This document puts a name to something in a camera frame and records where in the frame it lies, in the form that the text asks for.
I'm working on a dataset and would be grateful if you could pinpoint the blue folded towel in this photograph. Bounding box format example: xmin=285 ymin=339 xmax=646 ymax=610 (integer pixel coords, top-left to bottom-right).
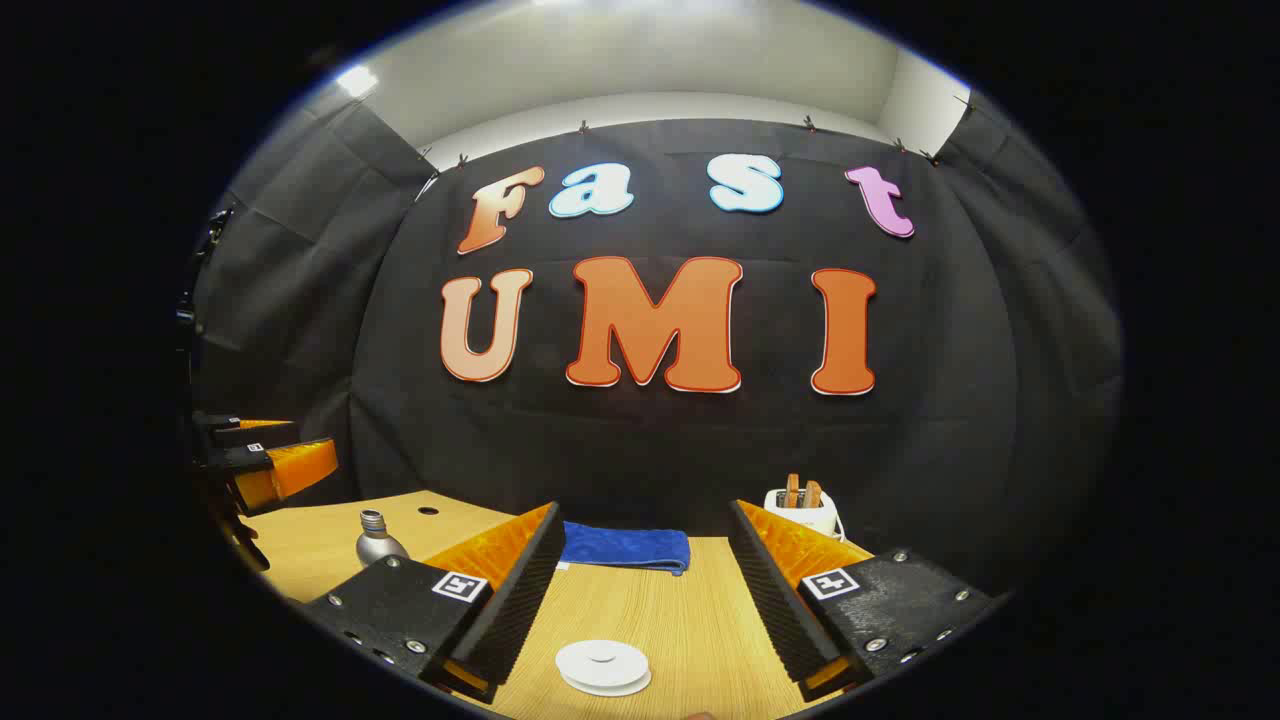
xmin=560 ymin=521 xmax=691 ymax=577

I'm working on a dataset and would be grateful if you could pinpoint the white teacup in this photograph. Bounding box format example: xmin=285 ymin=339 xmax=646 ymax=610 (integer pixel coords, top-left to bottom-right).
xmin=556 ymin=640 xmax=651 ymax=691

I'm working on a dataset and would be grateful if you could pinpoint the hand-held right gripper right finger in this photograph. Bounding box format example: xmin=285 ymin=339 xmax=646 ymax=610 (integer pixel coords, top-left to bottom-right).
xmin=727 ymin=498 xmax=1003 ymax=703

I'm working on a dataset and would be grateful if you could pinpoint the white saucer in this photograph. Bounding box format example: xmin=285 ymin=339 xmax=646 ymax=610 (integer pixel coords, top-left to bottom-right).
xmin=562 ymin=670 xmax=653 ymax=698

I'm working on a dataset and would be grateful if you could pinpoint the white toaster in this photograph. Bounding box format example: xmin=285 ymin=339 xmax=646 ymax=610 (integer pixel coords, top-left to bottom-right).
xmin=764 ymin=487 xmax=841 ymax=537

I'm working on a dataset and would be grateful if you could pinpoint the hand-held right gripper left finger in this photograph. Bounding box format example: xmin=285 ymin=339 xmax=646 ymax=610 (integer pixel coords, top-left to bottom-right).
xmin=300 ymin=500 xmax=568 ymax=706

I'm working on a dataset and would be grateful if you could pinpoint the silver water bottle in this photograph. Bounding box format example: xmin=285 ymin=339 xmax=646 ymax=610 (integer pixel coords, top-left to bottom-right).
xmin=356 ymin=509 xmax=411 ymax=569

